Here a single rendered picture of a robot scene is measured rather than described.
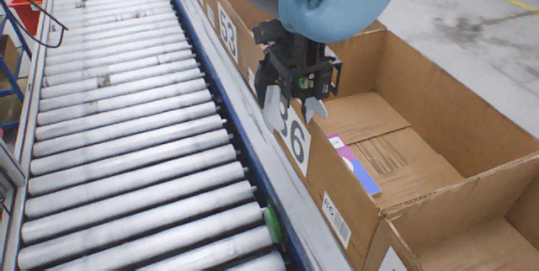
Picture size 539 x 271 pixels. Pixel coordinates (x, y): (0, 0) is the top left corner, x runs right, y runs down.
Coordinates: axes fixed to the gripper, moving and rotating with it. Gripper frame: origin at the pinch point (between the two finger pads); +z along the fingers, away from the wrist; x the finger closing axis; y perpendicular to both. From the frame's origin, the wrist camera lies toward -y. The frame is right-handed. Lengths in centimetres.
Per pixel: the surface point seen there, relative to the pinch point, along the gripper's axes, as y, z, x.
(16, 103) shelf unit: -161, 91, -94
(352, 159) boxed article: 0.3, 15.0, 14.1
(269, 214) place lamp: 2.1, 21.1, -4.0
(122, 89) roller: -63, 31, -28
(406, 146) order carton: -0.1, 16.8, 27.7
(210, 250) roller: 0.1, 30.2, -15.7
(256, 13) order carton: -58, 11, 16
